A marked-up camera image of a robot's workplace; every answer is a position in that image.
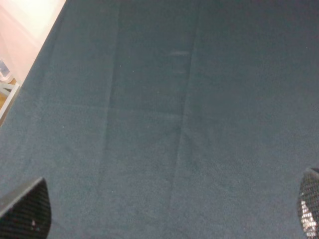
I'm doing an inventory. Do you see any black tablecloth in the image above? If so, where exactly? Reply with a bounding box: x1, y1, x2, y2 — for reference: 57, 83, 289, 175
0, 0, 319, 239

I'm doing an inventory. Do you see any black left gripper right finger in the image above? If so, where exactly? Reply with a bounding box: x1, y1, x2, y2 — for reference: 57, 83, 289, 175
297, 168, 319, 239

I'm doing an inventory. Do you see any grey metal frame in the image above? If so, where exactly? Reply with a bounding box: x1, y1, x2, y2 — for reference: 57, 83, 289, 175
0, 79, 20, 125

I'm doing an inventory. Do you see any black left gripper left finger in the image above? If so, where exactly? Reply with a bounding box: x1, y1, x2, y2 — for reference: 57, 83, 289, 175
0, 177, 52, 239

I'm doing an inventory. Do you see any clear plastic box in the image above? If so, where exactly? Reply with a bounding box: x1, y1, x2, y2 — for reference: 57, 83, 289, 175
0, 59, 13, 83

